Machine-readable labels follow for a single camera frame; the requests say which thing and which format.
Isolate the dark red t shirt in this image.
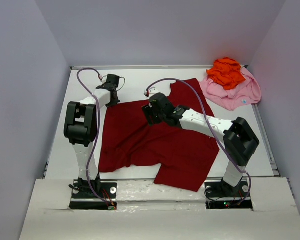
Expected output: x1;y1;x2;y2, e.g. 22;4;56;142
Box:
98;77;220;193

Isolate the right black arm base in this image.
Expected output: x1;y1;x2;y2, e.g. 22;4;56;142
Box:
204;180;253;210

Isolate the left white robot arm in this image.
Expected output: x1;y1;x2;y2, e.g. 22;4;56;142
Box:
63;74;121;194

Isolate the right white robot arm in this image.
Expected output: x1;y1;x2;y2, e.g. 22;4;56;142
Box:
142;89;260;196

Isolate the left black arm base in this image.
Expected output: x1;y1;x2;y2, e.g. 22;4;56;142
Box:
69;180;118;211

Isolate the orange t shirt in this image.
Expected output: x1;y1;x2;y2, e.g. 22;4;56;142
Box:
206;57;246;90

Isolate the pink t shirt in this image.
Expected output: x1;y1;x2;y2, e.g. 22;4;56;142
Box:
199;67;262;111

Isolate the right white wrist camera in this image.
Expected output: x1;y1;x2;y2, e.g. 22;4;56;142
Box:
144;86;160;98

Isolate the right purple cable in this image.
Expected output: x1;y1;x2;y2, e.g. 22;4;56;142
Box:
146;77;252;207

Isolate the purple cable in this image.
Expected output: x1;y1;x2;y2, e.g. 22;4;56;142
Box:
76;67;116;210
146;77;252;207

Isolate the front metal rail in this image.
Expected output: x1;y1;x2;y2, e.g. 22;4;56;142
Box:
100;176;222;181

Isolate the metal rail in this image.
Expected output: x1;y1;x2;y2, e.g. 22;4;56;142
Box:
100;176;222;181
252;104;281;177

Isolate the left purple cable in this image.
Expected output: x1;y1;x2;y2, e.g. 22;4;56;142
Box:
76;67;116;210

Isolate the right side metal rail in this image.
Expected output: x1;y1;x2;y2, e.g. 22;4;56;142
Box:
252;104;281;177

